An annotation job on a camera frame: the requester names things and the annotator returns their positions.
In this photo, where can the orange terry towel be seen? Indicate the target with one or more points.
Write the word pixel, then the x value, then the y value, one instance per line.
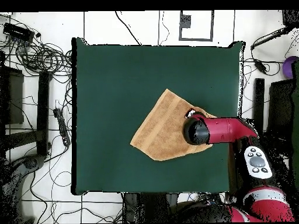
pixel 163 130

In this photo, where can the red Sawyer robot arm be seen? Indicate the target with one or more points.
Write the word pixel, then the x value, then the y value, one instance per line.
pixel 222 130

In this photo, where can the dark flat panel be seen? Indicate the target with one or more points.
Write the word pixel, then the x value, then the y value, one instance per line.
pixel 280 105
pixel 14 98

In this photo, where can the black upright bar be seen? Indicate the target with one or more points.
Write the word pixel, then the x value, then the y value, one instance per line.
pixel 43 112
pixel 258 102

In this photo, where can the black power adapter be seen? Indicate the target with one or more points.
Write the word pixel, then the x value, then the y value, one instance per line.
pixel 260 66

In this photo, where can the dark green table cloth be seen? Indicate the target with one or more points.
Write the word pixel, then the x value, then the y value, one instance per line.
pixel 112 81

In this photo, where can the purple bowl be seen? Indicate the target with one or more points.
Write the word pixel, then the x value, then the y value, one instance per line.
pixel 287 67

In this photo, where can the black rod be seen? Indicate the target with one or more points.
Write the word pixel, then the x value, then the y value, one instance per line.
pixel 268 38

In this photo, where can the black power strip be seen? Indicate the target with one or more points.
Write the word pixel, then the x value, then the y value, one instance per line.
pixel 62 128

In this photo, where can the black wheeled stand base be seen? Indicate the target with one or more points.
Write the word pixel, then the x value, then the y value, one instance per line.
pixel 31 162

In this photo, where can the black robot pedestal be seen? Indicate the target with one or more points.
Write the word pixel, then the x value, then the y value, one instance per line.
pixel 149 207

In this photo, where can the black network switch box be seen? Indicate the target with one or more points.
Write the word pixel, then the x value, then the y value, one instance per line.
pixel 18 32

